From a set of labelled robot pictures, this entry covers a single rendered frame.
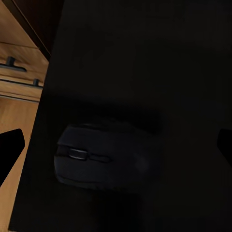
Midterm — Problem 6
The mouse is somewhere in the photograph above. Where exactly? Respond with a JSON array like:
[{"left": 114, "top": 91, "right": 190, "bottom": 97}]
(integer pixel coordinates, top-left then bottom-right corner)
[{"left": 54, "top": 117, "right": 165, "bottom": 194}]

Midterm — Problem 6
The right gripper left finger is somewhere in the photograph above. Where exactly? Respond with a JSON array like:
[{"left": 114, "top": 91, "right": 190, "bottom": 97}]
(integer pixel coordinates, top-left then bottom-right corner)
[{"left": 0, "top": 129, "right": 25, "bottom": 187}]

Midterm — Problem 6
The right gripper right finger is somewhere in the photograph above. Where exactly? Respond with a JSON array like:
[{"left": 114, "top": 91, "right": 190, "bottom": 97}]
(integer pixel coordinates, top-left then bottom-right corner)
[{"left": 217, "top": 129, "right": 232, "bottom": 167}]

